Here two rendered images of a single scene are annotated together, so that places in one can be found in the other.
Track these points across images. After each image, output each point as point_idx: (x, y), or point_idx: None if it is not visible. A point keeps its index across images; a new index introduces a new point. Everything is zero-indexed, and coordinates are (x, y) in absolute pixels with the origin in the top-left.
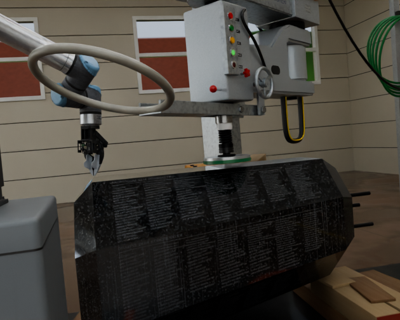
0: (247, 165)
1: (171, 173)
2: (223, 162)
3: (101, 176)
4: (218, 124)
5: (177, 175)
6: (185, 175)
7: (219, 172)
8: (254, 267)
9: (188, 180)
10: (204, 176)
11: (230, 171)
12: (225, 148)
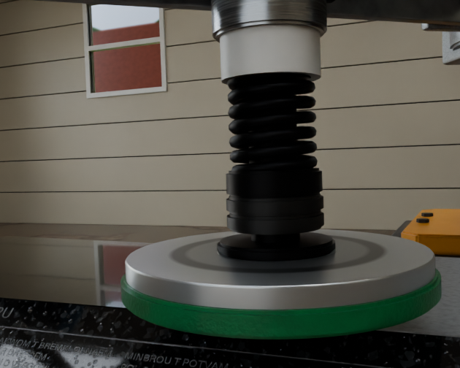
0: None
1: (35, 292)
2: (146, 314)
3: (15, 237)
4: (220, 41)
5: (29, 312)
6: (60, 320)
7: (228, 339)
8: None
9: (51, 350)
10: (139, 346)
11: (298, 351)
12: (244, 201)
